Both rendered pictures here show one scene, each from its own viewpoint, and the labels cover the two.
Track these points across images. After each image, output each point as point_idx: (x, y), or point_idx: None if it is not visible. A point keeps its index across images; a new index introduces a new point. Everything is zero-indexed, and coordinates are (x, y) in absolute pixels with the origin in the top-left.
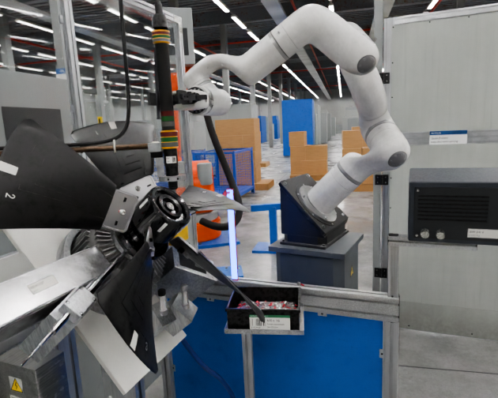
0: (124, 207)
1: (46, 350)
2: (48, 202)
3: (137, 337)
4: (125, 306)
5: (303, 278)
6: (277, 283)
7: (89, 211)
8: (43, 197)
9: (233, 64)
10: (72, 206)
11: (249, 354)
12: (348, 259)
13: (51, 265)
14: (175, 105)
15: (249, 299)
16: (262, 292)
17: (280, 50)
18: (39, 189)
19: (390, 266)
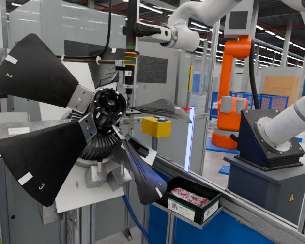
0: (83, 97)
1: None
2: (32, 83)
3: (31, 177)
4: (24, 154)
5: (243, 188)
6: (212, 184)
7: (58, 95)
8: (29, 80)
9: (195, 7)
10: (47, 89)
11: (171, 225)
12: (288, 187)
13: (31, 122)
14: (143, 37)
15: (146, 184)
16: (194, 186)
17: None
18: (27, 75)
19: None
